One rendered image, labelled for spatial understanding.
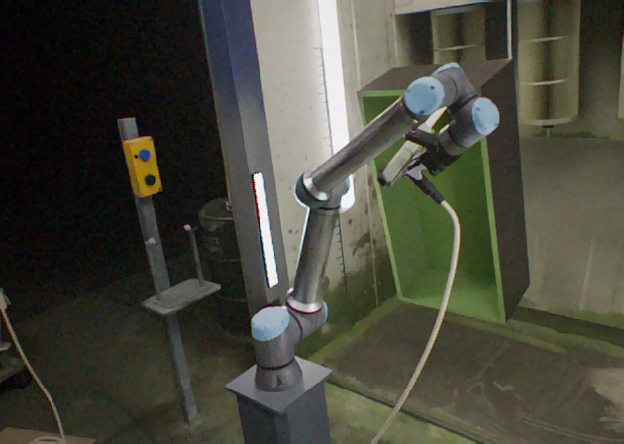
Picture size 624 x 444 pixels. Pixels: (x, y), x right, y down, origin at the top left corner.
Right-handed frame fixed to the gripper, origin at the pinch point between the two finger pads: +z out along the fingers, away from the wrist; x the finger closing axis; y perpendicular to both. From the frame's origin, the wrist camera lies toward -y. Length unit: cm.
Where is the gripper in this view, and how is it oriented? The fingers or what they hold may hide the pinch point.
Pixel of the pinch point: (405, 167)
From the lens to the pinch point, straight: 184.4
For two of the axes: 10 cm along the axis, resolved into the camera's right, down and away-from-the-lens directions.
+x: 5.3, -6.3, 5.7
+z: -4.4, 3.7, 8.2
